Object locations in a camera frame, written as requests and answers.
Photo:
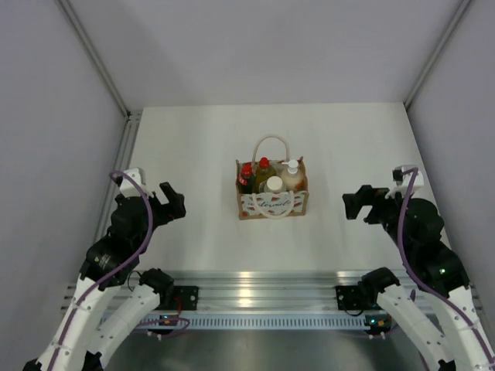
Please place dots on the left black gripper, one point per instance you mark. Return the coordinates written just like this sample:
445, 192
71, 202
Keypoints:
172, 210

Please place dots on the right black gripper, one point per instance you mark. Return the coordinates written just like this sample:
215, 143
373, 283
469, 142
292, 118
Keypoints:
367, 195

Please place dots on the cream pump lotion bottle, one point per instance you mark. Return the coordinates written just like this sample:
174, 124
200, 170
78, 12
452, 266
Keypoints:
293, 176

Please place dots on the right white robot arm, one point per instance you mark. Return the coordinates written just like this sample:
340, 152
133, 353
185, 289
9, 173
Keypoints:
457, 341

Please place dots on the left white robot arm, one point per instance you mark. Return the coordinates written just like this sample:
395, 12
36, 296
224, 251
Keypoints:
84, 340

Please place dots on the burlap watermelon canvas bag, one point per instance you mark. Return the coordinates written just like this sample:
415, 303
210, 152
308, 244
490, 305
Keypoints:
266, 205

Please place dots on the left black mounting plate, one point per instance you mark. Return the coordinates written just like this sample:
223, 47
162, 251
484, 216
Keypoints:
185, 298

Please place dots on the black mounting plate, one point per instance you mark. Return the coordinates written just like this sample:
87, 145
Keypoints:
185, 298
350, 298

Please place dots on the yellow red-capped bottle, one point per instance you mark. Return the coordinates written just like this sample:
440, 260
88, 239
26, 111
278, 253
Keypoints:
264, 170

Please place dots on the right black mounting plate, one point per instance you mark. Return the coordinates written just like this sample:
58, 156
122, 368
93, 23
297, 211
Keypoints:
350, 298

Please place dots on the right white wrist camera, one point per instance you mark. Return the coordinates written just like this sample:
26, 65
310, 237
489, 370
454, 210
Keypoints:
403, 176

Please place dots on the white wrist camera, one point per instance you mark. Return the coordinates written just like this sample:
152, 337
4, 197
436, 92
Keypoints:
403, 176
131, 183

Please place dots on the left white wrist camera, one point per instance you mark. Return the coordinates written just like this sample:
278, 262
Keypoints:
131, 183

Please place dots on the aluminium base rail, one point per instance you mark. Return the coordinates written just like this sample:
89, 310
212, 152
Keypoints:
248, 292

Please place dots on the left aluminium frame post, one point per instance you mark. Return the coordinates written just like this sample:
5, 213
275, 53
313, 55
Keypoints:
131, 119

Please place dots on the aluminium frame post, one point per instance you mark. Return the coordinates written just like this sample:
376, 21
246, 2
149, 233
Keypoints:
439, 47
131, 119

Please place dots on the white slotted cable duct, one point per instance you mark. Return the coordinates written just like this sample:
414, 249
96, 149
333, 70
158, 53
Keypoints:
339, 321

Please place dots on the right aluminium frame post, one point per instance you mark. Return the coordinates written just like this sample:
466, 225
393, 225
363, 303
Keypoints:
439, 47

